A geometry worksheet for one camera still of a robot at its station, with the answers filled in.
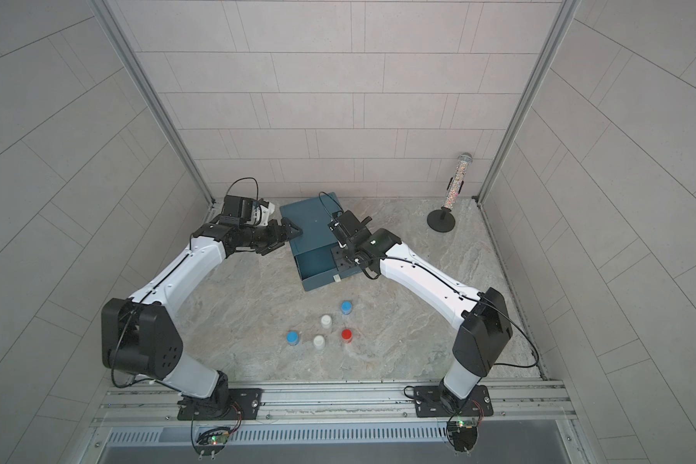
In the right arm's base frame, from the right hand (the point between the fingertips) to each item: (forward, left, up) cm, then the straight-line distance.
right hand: (341, 254), depth 80 cm
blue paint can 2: (-17, +15, -15) cm, 27 cm away
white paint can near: (-19, +8, -15) cm, 25 cm away
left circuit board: (-39, +31, -15) cm, 52 cm away
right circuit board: (-41, -27, -19) cm, 53 cm away
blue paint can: (-9, 0, -14) cm, 17 cm away
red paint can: (-17, 0, -15) cm, 23 cm away
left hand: (+7, +13, +2) cm, 15 cm away
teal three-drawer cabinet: (0, +8, +4) cm, 9 cm away
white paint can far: (-13, +6, -14) cm, 20 cm away
